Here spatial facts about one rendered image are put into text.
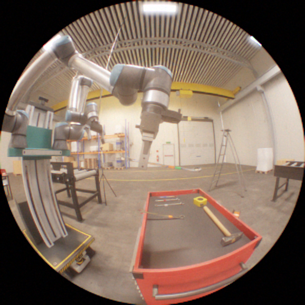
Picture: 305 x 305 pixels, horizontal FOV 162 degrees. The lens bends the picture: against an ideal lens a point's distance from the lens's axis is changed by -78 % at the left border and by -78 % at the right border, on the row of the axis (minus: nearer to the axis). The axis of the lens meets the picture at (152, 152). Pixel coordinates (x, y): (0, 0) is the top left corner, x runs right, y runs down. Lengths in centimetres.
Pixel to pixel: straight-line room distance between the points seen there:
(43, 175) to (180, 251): 127
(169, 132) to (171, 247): 1056
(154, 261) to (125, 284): 98
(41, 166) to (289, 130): 930
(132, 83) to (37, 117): 111
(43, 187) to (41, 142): 45
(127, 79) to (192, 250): 64
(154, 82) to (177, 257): 59
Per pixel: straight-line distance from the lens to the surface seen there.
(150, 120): 27
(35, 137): 118
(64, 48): 81
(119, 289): 137
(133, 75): 37
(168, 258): 44
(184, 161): 1084
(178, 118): 33
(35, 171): 126
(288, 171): 312
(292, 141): 827
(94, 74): 62
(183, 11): 759
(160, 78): 37
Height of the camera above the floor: 127
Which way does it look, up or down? 1 degrees up
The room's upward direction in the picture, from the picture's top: 2 degrees counter-clockwise
